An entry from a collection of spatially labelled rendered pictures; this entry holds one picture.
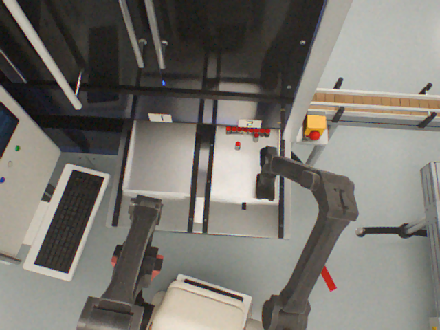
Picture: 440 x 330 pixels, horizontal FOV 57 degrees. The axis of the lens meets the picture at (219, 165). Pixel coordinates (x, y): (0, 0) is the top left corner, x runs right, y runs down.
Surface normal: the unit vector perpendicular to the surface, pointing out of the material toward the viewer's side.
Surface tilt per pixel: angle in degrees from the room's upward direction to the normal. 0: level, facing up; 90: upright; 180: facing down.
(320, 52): 90
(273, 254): 0
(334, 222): 52
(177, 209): 0
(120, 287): 41
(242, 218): 0
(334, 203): 24
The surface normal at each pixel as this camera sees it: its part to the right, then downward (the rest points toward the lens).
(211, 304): 0.20, -0.87
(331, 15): -0.07, 0.93
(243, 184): 0.00, -0.37
